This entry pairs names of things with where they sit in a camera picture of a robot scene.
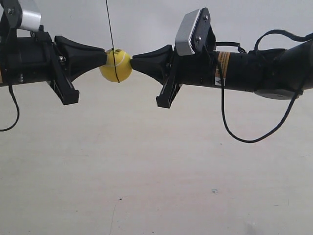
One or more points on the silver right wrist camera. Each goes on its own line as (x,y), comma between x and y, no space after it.
(193,32)

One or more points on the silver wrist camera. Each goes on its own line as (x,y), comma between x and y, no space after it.
(20,14)
(193,32)

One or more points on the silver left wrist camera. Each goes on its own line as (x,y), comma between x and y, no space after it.
(20,14)

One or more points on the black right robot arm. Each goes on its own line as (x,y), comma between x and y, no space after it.
(276,73)

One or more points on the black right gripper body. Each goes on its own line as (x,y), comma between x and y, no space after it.
(197,70)

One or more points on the yellow tennis ball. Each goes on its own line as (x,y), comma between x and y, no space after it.
(118,66)

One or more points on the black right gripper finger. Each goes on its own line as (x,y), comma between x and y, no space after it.
(155,64)

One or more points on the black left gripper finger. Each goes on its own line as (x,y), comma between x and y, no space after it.
(79,58)

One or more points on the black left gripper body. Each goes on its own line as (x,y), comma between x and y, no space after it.
(28,55)

